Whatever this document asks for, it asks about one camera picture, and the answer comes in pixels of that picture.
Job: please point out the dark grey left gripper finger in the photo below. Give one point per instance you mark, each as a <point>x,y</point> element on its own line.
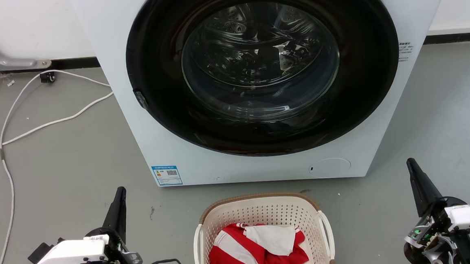
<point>117,214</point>

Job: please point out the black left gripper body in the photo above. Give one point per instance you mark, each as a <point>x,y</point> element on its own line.
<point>118,257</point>

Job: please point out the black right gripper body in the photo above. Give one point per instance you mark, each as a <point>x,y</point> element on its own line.
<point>437,238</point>

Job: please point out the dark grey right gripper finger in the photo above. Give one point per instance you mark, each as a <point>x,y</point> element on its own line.
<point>423,190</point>

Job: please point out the cream perforated plastic laundry basket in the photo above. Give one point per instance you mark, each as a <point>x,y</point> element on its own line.
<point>260,210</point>

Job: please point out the blue energy label sticker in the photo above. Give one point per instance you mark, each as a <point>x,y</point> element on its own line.
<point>167,175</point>

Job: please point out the white front-load washing machine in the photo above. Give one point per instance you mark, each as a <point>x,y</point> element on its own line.
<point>146,145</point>

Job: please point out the round white filter cover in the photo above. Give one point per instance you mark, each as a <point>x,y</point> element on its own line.
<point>329,168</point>

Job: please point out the red and white striped garment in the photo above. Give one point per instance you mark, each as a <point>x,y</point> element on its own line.
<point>234,254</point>

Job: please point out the black round glass washer door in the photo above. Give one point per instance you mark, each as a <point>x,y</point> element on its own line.
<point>166,71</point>

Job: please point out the small black floor plug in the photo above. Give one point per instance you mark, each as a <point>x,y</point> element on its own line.
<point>47,77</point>

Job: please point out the white cloth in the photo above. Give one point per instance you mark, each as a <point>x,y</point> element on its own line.
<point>274,237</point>

